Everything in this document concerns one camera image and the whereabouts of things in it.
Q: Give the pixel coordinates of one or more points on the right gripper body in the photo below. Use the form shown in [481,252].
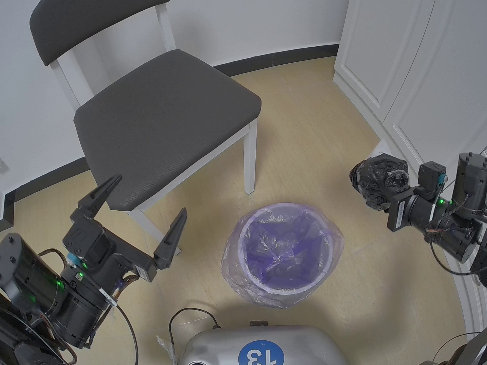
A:
[416,213]

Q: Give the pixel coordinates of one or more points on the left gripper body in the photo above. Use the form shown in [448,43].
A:
[129,259]

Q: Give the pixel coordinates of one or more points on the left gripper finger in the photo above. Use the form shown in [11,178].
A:
[95,200]
[171,241]

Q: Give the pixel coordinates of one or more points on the black plastic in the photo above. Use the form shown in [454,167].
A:
[376,181]

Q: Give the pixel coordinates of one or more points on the purple plastic bag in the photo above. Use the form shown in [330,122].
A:
[281,241]

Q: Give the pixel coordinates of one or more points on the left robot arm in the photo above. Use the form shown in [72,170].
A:
[34,280]

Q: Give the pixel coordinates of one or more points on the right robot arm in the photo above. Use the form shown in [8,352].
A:
[471,181]

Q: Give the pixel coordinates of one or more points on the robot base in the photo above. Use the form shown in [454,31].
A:
[228,344]

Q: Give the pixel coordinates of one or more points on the white trash bin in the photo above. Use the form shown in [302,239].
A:
[281,290]

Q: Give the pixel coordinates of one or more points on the clear plastic wrap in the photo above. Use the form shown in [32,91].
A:
[167,350]

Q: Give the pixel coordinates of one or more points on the grey white chair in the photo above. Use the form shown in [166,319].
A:
[163,127]

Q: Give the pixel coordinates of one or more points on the white wardrobe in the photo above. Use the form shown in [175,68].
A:
[418,51]

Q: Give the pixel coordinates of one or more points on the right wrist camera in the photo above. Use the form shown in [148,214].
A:
[432,179]

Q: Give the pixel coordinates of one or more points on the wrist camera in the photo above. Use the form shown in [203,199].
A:
[89,243]
[432,179]

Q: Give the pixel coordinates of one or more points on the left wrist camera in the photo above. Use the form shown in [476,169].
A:
[89,243]

